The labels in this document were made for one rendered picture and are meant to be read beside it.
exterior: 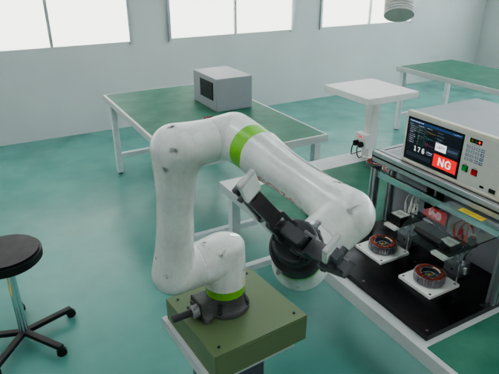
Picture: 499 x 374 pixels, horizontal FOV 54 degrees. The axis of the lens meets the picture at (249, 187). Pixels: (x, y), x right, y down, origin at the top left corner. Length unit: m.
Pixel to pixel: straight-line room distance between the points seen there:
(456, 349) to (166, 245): 0.95
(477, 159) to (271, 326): 0.89
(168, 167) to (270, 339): 0.64
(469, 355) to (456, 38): 7.81
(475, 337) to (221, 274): 0.84
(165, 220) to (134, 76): 4.83
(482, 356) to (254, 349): 0.69
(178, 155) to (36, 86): 4.76
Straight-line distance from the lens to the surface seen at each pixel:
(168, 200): 1.22
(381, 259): 1.98
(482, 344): 1.75
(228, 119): 1.22
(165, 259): 1.34
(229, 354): 1.45
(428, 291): 1.86
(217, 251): 1.42
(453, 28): 9.06
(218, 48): 6.37
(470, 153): 1.82
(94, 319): 2.97
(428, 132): 1.92
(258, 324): 1.52
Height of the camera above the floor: 1.84
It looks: 25 degrees down
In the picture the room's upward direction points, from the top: straight up
